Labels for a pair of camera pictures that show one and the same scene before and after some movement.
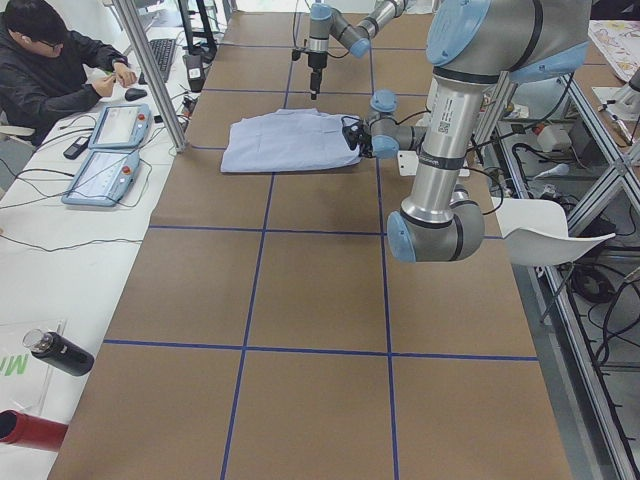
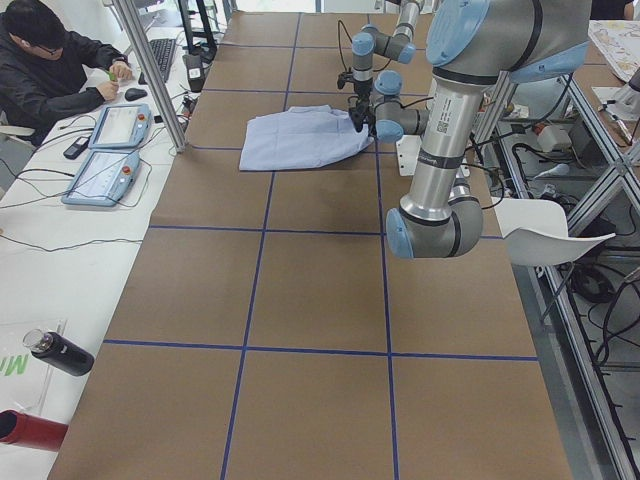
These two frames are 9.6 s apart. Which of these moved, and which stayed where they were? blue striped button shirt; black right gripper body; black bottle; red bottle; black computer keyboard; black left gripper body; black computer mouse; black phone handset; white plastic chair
Moved: blue striped button shirt; black right gripper body; black left gripper body
Stayed: black computer keyboard; black computer mouse; black phone handset; red bottle; white plastic chair; black bottle
